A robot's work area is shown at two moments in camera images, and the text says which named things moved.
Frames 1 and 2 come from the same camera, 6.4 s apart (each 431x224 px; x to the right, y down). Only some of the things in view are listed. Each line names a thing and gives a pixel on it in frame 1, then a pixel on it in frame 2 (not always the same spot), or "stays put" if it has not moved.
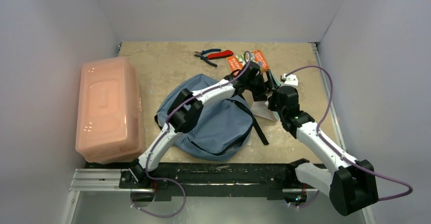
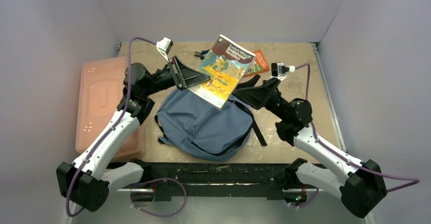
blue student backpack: (224, 127) stays put
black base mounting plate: (210, 180) stays put
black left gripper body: (257, 86) → (161, 80)
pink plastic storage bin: (109, 126) stays put
